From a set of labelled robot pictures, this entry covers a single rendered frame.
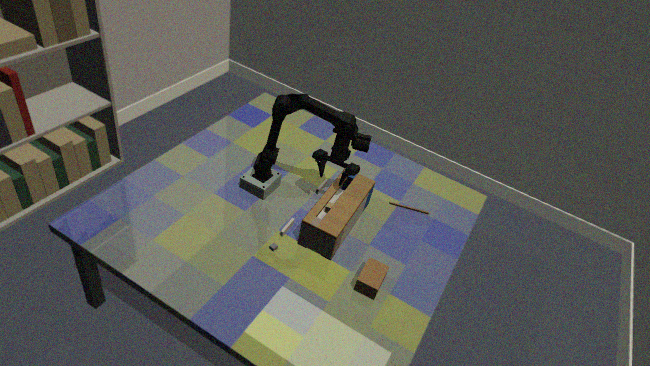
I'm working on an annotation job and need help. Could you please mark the small brown block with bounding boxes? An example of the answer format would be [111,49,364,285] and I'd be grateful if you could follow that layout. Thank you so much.
[353,257,389,300]

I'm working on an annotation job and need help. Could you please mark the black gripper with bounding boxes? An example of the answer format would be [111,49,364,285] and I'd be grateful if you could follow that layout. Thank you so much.
[312,144,360,186]

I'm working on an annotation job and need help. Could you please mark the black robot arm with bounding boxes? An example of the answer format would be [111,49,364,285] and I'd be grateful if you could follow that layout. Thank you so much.
[252,93,371,183]

